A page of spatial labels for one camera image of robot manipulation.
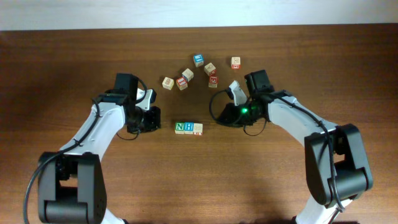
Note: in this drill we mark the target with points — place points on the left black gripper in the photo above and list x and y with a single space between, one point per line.
152 122

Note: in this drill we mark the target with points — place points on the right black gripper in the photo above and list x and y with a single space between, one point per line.
229 115

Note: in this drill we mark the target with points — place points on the green N wooden block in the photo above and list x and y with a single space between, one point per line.
179 128

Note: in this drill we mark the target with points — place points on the blue H wooden block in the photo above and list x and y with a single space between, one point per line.
188 127

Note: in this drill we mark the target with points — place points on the number 2 wooden block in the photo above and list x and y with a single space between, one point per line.
198 129

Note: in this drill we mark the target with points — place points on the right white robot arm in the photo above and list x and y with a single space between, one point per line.
336 164

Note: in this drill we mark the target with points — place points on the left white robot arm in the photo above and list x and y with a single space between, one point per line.
71 185

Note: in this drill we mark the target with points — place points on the pineapple wooden block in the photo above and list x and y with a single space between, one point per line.
168 83

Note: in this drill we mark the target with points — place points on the red R wooden block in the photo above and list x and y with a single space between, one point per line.
213 81

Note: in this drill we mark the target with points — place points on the far right red block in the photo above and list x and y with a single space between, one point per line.
235 62

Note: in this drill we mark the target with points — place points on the red I wooden block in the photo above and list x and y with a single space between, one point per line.
181 83

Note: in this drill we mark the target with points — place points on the plain top red-side block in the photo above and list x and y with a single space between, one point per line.
210 69

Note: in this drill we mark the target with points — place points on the plain top blue-side block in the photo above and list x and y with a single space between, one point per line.
188 74

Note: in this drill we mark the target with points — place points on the blue top wooden block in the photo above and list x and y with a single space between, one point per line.
198 60

